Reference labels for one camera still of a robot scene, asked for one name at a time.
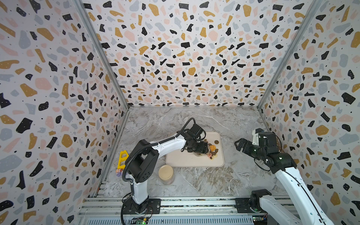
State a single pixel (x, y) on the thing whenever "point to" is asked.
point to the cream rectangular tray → (187, 158)
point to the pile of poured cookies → (213, 150)
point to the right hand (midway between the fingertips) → (241, 145)
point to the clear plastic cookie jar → (201, 148)
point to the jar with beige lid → (166, 174)
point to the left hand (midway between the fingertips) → (206, 150)
